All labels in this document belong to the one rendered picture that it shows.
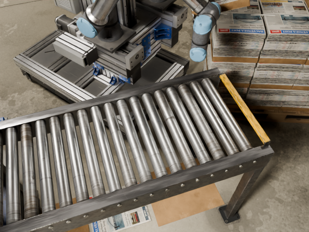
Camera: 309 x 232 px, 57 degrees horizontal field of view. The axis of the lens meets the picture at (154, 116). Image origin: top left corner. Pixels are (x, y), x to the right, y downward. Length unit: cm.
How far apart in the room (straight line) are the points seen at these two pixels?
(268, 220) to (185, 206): 52
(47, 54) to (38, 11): 110
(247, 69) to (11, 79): 206
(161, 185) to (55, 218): 41
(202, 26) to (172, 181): 64
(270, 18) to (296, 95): 62
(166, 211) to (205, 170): 82
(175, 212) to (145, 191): 84
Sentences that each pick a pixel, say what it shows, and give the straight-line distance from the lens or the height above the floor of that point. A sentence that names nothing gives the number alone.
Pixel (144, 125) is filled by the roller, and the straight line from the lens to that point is 129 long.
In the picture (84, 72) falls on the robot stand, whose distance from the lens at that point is 245.
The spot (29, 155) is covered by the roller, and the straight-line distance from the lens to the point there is 133.
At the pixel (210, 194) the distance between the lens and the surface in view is 202.
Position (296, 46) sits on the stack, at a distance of 194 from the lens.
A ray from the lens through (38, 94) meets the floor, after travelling 270.
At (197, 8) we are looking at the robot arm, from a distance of 136.
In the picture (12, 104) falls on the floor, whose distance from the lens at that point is 271.
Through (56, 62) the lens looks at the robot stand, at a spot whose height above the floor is 22.
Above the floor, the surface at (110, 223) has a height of 1.
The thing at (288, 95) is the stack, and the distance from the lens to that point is 224.
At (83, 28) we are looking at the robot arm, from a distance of 153.
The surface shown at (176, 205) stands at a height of 0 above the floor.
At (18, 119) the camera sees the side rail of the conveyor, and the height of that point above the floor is 80.
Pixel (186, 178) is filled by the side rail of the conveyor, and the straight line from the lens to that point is 116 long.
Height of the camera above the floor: 185
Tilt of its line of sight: 53 degrees down
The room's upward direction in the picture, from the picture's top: 1 degrees counter-clockwise
